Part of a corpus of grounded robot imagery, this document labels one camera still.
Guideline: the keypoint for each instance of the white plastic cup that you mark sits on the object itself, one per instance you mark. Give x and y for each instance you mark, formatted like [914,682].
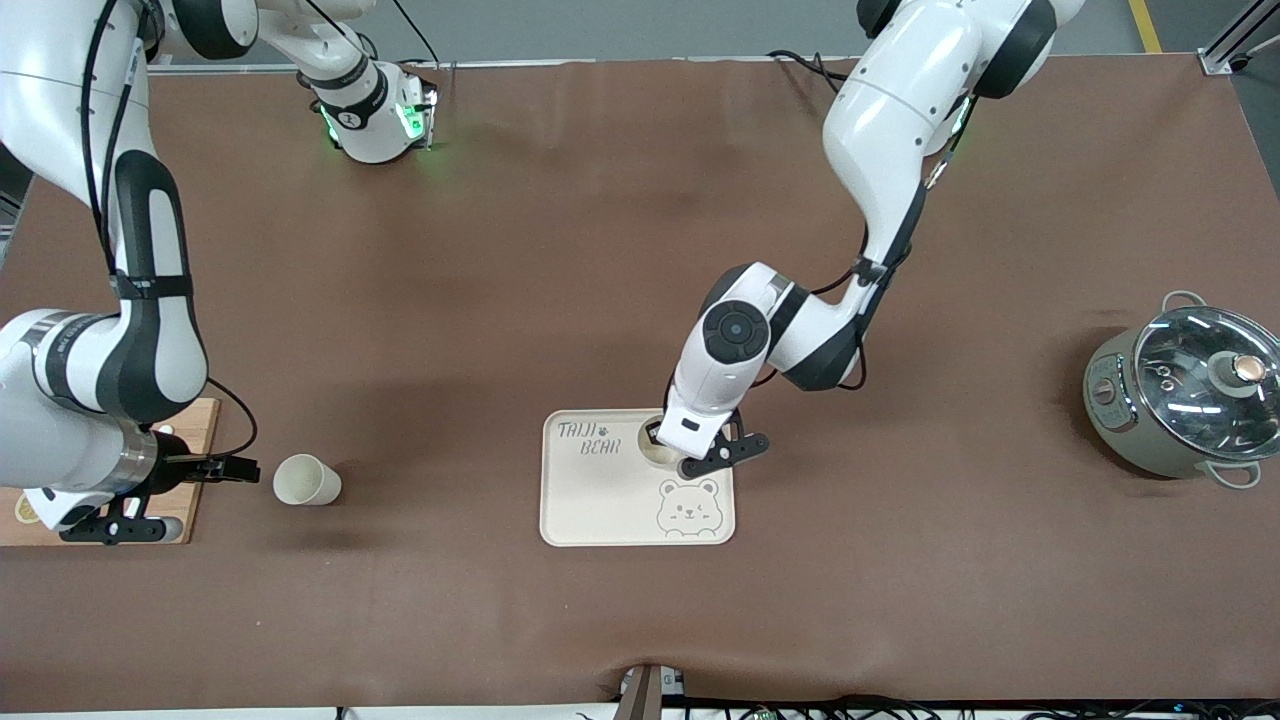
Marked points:
[660,456]
[305,480]

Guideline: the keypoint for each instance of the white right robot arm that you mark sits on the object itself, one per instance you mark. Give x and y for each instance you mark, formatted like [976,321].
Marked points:
[160,350]

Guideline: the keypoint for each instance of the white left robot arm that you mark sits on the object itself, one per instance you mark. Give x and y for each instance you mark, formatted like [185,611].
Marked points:
[880,130]

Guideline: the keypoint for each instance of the cream tray with bear print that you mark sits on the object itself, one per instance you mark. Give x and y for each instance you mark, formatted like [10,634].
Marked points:
[600,500]

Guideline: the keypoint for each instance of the wooden cutting board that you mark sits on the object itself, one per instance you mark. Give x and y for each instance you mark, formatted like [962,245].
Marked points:
[195,470]

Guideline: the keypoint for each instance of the yellow lemon slice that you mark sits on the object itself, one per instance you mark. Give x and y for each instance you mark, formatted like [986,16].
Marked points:
[26,512]

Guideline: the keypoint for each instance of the brown table cover mat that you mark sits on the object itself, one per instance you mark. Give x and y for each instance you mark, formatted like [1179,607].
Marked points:
[500,300]

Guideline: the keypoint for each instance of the green electric cooking pot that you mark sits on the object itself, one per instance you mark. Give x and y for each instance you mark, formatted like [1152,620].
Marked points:
[1110,420]

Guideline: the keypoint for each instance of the glass pot lid with knob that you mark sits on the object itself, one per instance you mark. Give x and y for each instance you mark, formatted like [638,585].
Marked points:
[1200,420]

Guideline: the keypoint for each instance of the aluminium profile post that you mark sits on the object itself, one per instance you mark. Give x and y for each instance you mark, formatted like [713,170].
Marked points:
[645,695]

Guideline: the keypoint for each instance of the aluminium frame corner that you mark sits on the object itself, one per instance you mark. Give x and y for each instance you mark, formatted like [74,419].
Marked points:
[1235,45]

